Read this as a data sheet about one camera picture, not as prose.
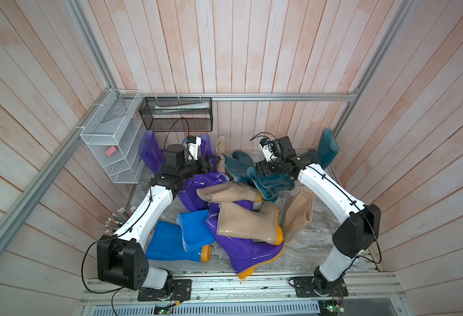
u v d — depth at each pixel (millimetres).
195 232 734
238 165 1052
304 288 730
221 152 883
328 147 931
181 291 728
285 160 610
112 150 830
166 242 858
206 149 857
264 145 743
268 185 831
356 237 458
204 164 685
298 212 748
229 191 759
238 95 958
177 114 1060
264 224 797
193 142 693
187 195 722
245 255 730
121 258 408
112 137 685
